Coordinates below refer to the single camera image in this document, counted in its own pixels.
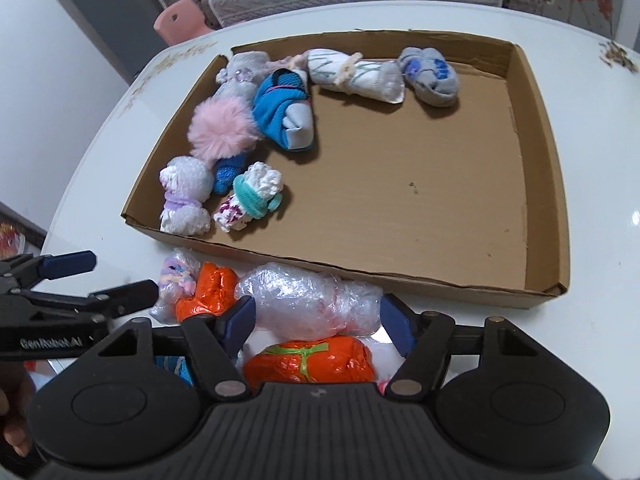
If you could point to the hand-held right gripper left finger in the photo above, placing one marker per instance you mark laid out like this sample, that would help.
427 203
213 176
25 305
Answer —
241 322

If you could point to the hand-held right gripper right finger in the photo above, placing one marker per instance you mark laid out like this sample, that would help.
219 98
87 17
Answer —
397 322

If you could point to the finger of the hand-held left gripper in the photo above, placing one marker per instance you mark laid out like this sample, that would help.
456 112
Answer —
67 265
130 296

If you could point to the small orange bundle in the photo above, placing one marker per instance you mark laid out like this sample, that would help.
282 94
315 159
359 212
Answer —
207 290

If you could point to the pastel sock bundle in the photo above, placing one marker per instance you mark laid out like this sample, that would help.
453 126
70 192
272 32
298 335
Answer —
172 275

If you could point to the clear plastic bundle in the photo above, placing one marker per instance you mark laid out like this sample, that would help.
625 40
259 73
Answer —
300 300

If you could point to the orange bundle with green tie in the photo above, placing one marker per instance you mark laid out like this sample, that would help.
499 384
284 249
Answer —
310 365

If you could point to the blue striped sock bundle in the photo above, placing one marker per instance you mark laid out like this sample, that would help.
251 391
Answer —
172 366

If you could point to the white lilac fluffy sock bundle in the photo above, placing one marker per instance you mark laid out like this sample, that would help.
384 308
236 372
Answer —
182 185

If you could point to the white sock bundle teal band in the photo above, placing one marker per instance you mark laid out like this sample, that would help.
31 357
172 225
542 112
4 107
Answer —
252 195

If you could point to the cardboard box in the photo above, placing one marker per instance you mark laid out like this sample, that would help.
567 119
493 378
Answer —
400 185

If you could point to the dark blue sock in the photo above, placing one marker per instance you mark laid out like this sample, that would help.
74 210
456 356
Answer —
227 172

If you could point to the pink fluffy pompom sock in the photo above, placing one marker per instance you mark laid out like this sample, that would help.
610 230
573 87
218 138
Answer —
222 127

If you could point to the blue sock bundle pink stripes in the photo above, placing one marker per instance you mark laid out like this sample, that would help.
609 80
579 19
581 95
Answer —
277 105

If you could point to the grey blue-print sock bundle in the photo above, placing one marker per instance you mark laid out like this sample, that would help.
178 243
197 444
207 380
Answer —
430 77

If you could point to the white sock roll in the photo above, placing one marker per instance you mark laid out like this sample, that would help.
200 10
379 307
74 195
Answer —
365 77

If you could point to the grey beaded sock bundle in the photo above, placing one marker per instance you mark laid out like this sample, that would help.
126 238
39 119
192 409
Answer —
245 67

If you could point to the pale pink sock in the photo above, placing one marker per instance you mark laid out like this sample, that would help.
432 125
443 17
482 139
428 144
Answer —
292 61

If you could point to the person's left hand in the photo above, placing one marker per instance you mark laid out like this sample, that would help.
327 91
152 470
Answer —
15 410

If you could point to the red patterned packet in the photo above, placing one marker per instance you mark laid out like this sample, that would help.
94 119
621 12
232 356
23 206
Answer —
10 240

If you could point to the pink plastic stool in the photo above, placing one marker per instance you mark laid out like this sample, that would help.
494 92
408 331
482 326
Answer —
180 20

